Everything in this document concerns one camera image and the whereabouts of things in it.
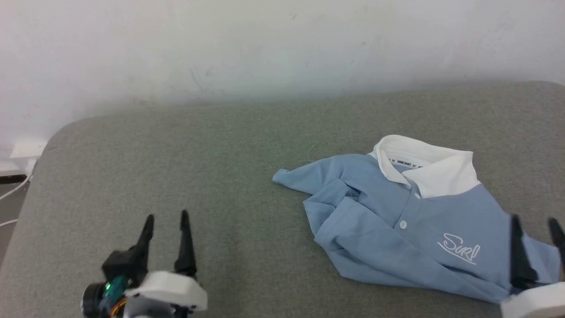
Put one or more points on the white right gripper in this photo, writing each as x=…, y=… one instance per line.
x=538, y=302

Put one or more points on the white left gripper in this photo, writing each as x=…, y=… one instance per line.
x=170, y=289

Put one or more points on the light blue polo shirt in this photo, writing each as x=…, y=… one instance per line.
x=397, y=212

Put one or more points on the grey fabric sofa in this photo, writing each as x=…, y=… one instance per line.
x=220, y=168

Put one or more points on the thin loose thread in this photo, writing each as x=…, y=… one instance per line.
x=310, y=154

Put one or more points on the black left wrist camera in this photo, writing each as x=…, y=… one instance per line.
x=123, y=265

